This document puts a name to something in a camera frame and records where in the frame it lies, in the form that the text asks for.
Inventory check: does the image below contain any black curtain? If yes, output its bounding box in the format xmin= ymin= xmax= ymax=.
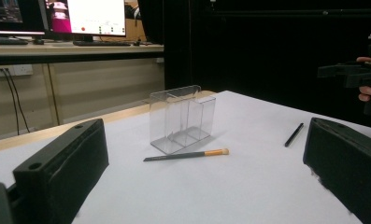
xmin=137 ymin=0 xmax=371 ymax=130

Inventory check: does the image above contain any black power cable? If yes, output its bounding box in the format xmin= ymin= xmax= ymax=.
xmin=5 ymin=68 xmax=31 ymax=133
xmin=0 ymin=68 xmax=21 ymax=136

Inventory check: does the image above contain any black pen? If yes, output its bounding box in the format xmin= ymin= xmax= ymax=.
xmin=284 ymin=122 xmax=305 ymax=148

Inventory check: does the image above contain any makeup brush with orange ferrule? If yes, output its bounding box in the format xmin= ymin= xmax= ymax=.
xmin=143 ymin=147 xmax=230 ymax=162

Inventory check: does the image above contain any beige office desk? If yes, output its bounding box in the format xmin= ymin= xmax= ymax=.
xmin=0 ymin=41 xmax=164 ymax=66

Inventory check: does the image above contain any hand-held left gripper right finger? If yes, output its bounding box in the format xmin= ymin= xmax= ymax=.
xmin=302 ymin=117 xmax=371 ymax=224

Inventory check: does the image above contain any white table cover sheet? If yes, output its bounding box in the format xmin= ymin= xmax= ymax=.
xmin=0 ymin=90 xmax=371 ymax=224

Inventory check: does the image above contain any clear acrylic organizer box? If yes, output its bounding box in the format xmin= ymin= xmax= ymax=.
xmin=149 ymin=84 xmax=217 ymax=156

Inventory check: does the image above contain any white wall socket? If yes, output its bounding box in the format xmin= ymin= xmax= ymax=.
xmin=0 ymin=64 xmax=34 ymax=77

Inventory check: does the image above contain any white-screen computer monitor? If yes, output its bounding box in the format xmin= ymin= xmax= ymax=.
xmin=37 ymin=0 xmax=127 ymax=43

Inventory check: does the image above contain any dark-screen computer monitor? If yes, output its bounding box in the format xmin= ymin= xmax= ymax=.
xmin=0 ymin=0 xmax=46 ymax=36

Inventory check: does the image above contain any black keyboard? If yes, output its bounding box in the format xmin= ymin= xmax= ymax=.
xmin=73 ymin=40 xmax=132 ymax=48
xmin=0 ymin=37 xmax=29 ymax=46

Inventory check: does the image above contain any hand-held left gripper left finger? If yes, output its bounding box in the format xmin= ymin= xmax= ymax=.
xmin=13 ymin=118 xmax=109 ymax=224

